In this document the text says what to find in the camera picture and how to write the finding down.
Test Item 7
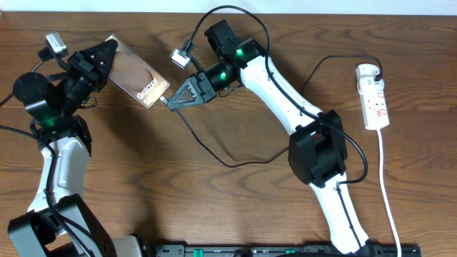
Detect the black charger cable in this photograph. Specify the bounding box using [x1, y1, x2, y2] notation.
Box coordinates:
[159, 55, 383, 168]

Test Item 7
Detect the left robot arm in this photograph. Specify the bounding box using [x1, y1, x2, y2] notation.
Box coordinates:
[8, 39, 150, 256]

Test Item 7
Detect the white charger adapter plug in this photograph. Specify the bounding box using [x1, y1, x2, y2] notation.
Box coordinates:
[356, 64, 382, 81]

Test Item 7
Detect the white power strip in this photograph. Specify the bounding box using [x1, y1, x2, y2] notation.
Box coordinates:
[357, 76, 389, 131]

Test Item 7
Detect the black left camera cable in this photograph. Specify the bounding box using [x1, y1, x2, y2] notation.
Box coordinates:
[0, 60, 97, 257]

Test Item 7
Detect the black camera cable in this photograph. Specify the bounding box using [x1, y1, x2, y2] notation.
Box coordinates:
[185, 5, 369, 251]
[0, 60, 97, 257]

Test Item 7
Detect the black right camera cable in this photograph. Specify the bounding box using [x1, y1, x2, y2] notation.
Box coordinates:
[185, 5, 369, 251]

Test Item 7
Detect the white power strip cord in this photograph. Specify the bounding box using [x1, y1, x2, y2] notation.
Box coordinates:
[376, 128, 403, 257]

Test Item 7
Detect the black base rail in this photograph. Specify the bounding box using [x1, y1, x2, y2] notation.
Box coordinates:
[155, 243, 422, 257]

